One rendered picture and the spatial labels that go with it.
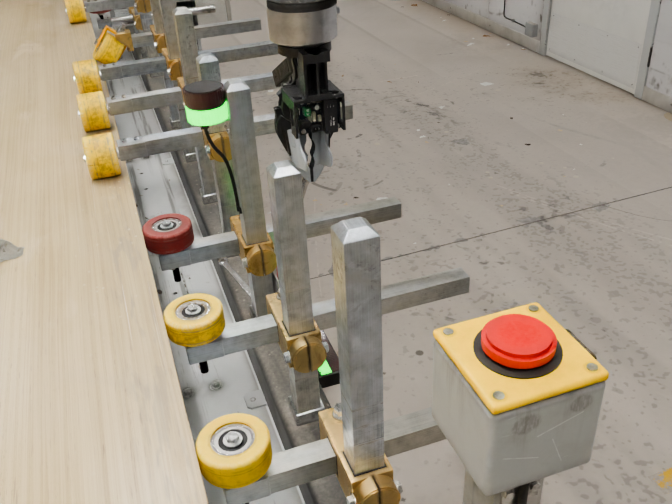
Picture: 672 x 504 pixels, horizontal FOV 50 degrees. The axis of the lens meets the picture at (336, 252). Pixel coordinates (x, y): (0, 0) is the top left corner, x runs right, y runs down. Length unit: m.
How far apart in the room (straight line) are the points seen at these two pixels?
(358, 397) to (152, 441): 0.24
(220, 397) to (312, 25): 0.66
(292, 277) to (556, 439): 0.57
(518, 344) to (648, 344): 2.06
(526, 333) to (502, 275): 2.25
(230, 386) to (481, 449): 0.92
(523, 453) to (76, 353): 0.68
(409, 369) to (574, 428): 1.82
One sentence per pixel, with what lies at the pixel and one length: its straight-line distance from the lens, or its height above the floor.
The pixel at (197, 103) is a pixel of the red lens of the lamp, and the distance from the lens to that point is 1.06.
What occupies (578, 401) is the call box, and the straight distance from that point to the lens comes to 0.41.
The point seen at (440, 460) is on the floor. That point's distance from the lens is 1.98.
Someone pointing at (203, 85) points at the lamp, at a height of 1.14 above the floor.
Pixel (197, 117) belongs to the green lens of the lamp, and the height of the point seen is 1.10.
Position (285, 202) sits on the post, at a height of 1.07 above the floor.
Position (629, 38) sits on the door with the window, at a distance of 4.41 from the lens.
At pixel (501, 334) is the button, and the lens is 0.40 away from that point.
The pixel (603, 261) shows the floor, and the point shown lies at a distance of 2.81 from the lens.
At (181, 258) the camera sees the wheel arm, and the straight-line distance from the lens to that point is 1.22.
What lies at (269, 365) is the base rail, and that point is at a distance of 1.20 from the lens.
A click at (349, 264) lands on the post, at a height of 1.13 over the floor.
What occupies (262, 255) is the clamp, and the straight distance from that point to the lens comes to 1.17.
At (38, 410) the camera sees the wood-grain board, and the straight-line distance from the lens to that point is 0.92.
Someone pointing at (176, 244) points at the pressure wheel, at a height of 0.89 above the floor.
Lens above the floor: 1.48
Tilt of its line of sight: 32 degrees down
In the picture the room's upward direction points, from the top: 3 degrees counter-clockwise
